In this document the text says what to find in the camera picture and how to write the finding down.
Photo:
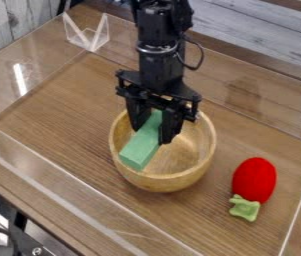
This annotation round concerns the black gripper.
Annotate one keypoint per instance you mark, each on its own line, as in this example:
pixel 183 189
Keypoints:
pixel 155 87

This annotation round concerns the green rectangular block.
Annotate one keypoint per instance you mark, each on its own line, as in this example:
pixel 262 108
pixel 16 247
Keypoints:
pixel 142 145

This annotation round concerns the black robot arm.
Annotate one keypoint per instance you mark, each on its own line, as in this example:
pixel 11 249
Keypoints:
pixel 162 20

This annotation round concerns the brown wooden bowl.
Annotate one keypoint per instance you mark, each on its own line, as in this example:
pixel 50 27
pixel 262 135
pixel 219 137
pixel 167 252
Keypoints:
pixel 178 164

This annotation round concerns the red felt strawberry toy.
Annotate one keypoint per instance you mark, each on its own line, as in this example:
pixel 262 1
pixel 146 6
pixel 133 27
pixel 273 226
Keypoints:
pixel 253 184

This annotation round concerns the clear acrylic corner bracket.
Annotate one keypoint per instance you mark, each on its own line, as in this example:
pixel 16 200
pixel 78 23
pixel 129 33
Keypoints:
pixel 90 39

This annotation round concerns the clear acrylic tray wall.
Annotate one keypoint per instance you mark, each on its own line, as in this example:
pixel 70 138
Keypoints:
pixel 87 220

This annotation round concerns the black table leg bracket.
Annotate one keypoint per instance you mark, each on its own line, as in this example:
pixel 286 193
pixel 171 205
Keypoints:
pixel 28 247

